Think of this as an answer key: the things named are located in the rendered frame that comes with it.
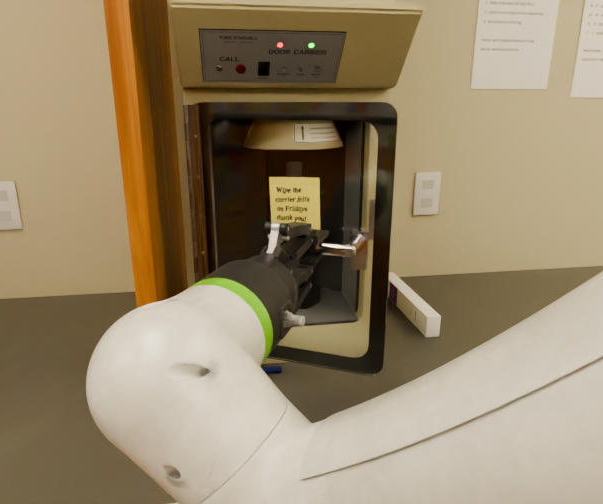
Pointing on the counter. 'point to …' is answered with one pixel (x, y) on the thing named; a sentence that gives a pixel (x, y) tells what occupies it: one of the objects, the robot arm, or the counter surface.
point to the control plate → (250, 45)
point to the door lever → (341, 247)
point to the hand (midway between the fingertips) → (311, 246)
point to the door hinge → (190, 179)
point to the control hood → (379, 38)
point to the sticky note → (295, 200)
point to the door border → (197, 190)
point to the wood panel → (148, 145)
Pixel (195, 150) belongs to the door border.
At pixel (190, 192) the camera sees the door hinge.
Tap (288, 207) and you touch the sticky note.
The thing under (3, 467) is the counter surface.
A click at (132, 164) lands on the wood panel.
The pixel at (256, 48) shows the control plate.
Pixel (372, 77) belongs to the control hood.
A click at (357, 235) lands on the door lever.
